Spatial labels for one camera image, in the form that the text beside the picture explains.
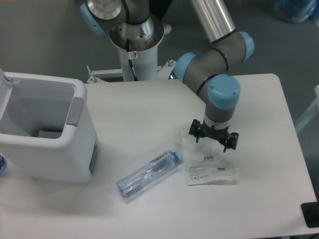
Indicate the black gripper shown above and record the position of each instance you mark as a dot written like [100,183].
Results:
[228,140]

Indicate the white plastic wrapper bag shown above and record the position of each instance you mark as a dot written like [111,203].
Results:
[206,163]

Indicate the clear plastic water bottle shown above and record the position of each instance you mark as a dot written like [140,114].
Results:
[146,177]

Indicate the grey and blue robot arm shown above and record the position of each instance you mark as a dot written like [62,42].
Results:
[205,75]

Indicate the white trash can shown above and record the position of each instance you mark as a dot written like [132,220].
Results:
[29,103]

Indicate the trash inside trash can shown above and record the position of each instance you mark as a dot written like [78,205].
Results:
[48,133]

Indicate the black device at table edge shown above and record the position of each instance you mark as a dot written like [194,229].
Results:
[310,212]

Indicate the blue plastic bag on floor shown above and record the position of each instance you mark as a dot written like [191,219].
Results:
[294,11]

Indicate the white pedestal base frame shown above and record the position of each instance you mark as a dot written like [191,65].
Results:
[162,73]

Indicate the white frame at right edge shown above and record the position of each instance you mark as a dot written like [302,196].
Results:
[311,111]

